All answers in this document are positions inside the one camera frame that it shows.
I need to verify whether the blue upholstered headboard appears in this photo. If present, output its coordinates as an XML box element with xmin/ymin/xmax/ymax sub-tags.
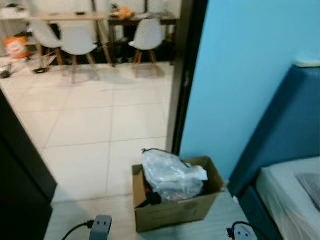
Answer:
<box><xmin>227</xmin><ymin>64</ymin><xmax>320</xmax><ymax>197</ymax></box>

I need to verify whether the white remote control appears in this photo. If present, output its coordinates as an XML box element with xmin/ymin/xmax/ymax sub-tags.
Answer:
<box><xmin>293</xmin><ymin>59</ymin><xmax>320</xmax><ymax>69</ymax></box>

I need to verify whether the brown cardboard box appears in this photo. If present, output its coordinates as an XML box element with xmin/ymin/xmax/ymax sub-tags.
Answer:
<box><xmin>131</xmin><ymin>156</ymin><xmax>225</xmax><ymax>234</ymax></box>

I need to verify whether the black item in box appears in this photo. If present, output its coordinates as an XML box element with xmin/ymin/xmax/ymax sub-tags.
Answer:
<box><xmin>141</xmin><ymin>170</ymin><xmax>163</xmax><ymax>208</ymax></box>

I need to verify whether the white plastic chair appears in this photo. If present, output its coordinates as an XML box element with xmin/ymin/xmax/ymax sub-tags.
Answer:
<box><xmin>128</xmin><ymin>18</ymin><xmax>164</xmax><ymax>77</ymax></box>
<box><xmin>29</xmin><ymin>20</ymin><xmax>65</xmax><ymax>68</ymax></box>
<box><xmin>59</xmin><ymin>25</ymin><xmax>100</xmax><ymax>85</ymax></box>

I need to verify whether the orange item on desk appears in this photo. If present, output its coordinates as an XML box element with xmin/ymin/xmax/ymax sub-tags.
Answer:
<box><xmin>116</xmin><ymin>6</ymin><xmax>134</xmax><ymax>21</ymax></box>

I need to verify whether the dark wooden desk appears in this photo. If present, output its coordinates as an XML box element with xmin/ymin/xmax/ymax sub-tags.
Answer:
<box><xmin>106</xmin><ymin>14</ymin><xmax>179</xmax><ymax>66</ymax></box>

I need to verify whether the light wooden desk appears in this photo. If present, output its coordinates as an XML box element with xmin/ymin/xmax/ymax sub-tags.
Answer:
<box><xmin>29</xmin><ymin>12</ymin><xmax>112</xmax><ymax>66</ymax></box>

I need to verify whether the black cabinet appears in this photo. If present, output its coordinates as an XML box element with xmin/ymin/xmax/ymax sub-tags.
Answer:
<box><xmin>0</xmin><ymin>89</ymin><xmax>58</xmax><ymax>240</ymax></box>

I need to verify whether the orange bag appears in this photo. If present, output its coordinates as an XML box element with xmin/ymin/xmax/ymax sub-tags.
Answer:
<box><xmin>4</xmin><ymin>36</ymin><xmax>29</xmax><ymax>61</ymax></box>

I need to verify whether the white shelf unit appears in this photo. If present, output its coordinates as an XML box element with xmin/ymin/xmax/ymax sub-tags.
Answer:
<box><xmin>0</xmin><ymin>4</ymin><xmax>32</xmax><ymax>42</ymax></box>

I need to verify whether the blue bed frame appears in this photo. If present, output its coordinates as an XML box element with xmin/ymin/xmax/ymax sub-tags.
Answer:
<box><xmin>237</xmin><ymin>184</ymin><xmax>284</xmax><ymax>240</ymax></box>

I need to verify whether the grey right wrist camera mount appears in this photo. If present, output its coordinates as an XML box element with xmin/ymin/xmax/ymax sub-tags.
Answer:
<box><xmin>233</xmin><ymin>224</ymin><xmax>259</xmax><ymax>240</ymax></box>

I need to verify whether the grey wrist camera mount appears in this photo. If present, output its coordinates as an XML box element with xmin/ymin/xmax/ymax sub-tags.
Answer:
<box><xmin>233</xmin><ymin>224</ymin><xmax>259</xmax><ymax>240</ymax></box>
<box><xmin>89</xmin><ymin>215</ymin><xmax>113</xmax><ymax>240</ymax></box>

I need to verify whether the black door frame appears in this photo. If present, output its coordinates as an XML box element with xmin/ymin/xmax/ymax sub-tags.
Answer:
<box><xmin>166</xmin><ymin>0</ymin><xmax>209</xmax><ymax>157</ymax></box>

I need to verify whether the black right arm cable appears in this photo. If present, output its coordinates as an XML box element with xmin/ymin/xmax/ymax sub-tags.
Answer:
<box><xmin>226</xmin><ymin>220</ymin><xmax>268</xmax><ymax>240</ymax></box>

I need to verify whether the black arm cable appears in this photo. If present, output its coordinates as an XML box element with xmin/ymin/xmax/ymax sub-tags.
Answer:
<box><xmin>226</xmin><ymin>220</ymin><xmax>268</xmax><ymax>240</ymax></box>
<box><xmin>61</xmin><ymin>220</ymin><xmax>96</xmax><ymax>240</ymax></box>

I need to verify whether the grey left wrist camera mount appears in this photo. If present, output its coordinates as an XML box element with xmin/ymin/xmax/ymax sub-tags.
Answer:
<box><xmin>89</xmin><ymin>215</ymin><xmax>113</xmax><ymax>240</ymax></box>

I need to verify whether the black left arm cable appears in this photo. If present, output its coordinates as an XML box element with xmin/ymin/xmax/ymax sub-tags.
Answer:
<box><xmin>61</xmin><ymin>220</ymin><xmax>96</xmax><ymax>240</ymax></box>

